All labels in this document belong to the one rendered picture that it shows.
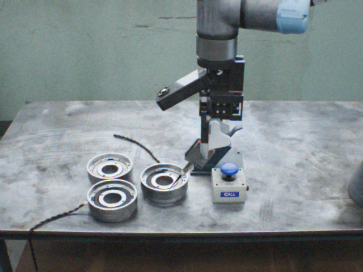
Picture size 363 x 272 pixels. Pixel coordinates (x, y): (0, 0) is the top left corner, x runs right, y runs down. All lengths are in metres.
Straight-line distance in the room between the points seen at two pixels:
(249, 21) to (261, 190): 0.43
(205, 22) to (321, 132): 0.63
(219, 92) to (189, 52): 1.74
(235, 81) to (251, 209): 0.30
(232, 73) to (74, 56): 1.89
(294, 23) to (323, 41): 1.92
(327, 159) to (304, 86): 1.59
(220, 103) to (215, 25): 0.16
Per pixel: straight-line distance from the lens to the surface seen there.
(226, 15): 0.79
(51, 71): 2.73
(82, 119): 1.36
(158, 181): 1.04
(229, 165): 1.00
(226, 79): 0.86
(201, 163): 0.95
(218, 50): 0.81
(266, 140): 1.24
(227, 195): 1.00
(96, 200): 0.98
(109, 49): 2.61
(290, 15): 0.77
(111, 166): 1.09
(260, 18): 0.78
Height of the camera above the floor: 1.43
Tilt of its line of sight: 30 degrees down
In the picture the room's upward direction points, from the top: straight up
